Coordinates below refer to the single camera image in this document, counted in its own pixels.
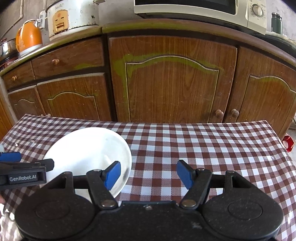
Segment plain white bowl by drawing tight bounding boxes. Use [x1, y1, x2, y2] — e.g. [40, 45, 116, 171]
[43, 127, 133, 201]

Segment black cooktop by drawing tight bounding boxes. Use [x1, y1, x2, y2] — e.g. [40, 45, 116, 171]
[261, 32, 296, 48]

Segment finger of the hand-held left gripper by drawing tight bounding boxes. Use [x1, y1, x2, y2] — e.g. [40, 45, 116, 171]
[0, 159, 55, 172]
[0, 152, 22, 163]

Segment black induction cooker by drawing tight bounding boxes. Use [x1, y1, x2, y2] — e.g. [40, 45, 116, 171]
[0, 56, 20, 70]

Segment steel pot with lid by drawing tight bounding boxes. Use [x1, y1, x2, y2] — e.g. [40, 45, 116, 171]
[0, 38, 18, 58]

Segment white power strip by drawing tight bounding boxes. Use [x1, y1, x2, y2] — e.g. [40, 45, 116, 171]
[38, 10, 48, 29]

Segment cream microwave oven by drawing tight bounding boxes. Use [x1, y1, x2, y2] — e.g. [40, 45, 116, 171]
[134, 0, 269, 35]

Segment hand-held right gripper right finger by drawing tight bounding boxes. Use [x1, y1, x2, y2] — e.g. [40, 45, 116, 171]
[177, 160, 253, 208]

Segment white rice cooker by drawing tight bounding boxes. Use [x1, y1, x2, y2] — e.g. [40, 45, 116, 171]
[45, 0, 105, 42]

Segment orange electric kettle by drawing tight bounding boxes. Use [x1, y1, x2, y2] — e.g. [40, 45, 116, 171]
[15, 20, 43, 57]

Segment wooden cabinet with drawers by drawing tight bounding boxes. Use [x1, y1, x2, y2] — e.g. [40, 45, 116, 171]
[0, 28, 116, 126]

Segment wooden two-door cabinet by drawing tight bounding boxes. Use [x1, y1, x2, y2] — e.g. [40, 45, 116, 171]
[103, 20, 296, 139]

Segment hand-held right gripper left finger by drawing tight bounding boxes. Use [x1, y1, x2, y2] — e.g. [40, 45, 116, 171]
[47, 161, 121, 209]

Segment brown white checkered tablecloth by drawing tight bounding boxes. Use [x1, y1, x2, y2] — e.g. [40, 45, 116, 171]
[0, 113, 296, 241]

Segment wooden corner cabinet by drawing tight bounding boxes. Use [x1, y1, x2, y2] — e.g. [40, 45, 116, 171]
[0, 76, 15, 139]

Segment green thermos bottle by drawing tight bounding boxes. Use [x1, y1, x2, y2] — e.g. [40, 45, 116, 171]
[271, 13, 282, 35]

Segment red bag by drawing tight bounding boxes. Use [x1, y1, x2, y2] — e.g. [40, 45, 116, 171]
[282, 136, 295, 153]

